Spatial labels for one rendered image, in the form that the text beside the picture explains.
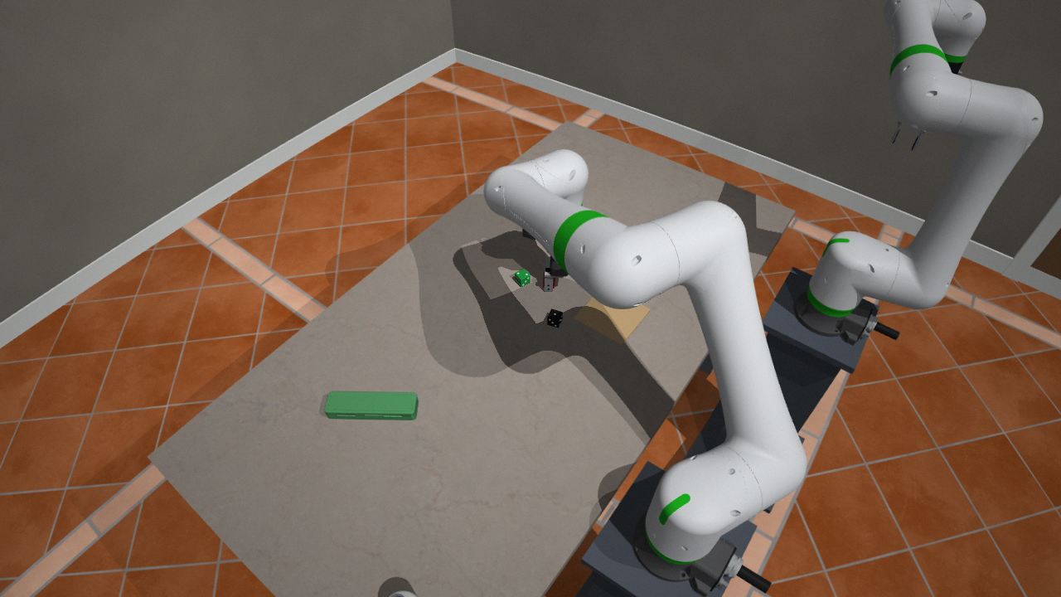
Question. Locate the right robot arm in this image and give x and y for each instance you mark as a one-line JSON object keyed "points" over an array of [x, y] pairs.
{"points": [[996, 124]]}

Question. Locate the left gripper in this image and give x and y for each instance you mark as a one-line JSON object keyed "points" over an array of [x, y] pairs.
{"points": [[552, 268]]}

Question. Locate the tan flat mat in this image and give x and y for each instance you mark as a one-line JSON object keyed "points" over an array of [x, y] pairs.
{"points": [[616, 324]]}

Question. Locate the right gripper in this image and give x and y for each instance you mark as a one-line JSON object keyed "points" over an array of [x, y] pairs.
{"points": [[955, 67]]}

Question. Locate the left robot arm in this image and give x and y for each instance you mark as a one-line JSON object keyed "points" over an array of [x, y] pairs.
{"points": [[704, 248]]}

